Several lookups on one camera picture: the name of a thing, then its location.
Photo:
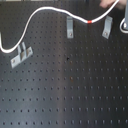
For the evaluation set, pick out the grey metal clip bracket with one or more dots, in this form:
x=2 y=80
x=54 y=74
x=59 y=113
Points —
x=23 y=54
x=107 y=27
x=69 y=27

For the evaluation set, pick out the left grey metal clip bracket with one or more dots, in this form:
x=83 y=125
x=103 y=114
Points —
x=23 y=54

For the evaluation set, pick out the grey clip bracket at edge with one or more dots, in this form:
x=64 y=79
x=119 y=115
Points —
x=123 y=26

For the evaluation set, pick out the person's hand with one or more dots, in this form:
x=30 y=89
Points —
x=106 y=3

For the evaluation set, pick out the right grey metal clip bracket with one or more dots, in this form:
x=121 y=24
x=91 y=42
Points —
x=107 y=27

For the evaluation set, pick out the middle grey metal clip bracket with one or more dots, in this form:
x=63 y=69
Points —
x=69 y=27

